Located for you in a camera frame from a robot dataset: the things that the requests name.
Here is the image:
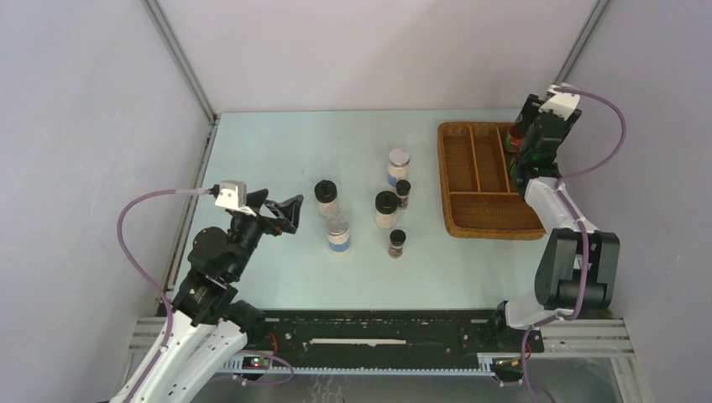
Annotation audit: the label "front black-lid spice jar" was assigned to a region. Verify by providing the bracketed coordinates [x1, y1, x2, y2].
[388, 229, 406, 259]

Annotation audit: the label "yellow-cap sauce bottle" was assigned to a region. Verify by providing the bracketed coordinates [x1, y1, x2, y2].
[503, 123, 526, 154]

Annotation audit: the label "aluminium corner frame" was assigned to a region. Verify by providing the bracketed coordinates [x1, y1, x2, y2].
[141, 0, 217, 125]
[553, 0, 613, 83]

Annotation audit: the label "blue-label silver-lid jar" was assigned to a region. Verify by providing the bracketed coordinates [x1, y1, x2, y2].
[325, 215, 351, 257]
[387, 149, 411, 188]

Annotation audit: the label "aluminium corner frame left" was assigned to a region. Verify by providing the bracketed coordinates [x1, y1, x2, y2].
[141, 0, 217, 125]

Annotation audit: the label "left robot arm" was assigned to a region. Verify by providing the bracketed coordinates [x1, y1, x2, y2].
[112, 181, 304, 402]

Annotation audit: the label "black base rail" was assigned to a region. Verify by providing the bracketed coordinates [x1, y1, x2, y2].
[218, 309, 544, 374]

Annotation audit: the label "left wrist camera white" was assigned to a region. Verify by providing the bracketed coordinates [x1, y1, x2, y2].
[212, 180, 256, 217]

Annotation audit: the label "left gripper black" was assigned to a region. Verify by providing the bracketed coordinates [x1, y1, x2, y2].
[229, 189, 304, 279]

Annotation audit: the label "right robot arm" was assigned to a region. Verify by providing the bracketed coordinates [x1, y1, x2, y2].
[488, 85, 620, 351]

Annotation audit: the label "wicker divided basket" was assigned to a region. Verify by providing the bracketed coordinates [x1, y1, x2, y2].
[437, 121, 545, 241]

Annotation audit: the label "black-spout-lid jar white beads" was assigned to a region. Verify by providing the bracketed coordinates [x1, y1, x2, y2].
[314, 180, 340, 218]

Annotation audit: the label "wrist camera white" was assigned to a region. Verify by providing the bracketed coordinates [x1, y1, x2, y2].
[538, 84, 581, 121]
[212, 180, 256, 217]

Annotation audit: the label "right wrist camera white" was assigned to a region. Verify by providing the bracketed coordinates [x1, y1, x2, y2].
[538, 84, 581, 121]

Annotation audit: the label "aluminium corner frame right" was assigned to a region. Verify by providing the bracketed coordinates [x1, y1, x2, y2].
[553, 0, 613, 83]

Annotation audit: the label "small black-lid spice jar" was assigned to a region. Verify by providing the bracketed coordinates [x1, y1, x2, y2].
[395, 179, 411, 210]

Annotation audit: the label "large black-lid jar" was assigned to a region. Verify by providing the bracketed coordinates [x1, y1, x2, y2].
[374, 191, 400, 229]

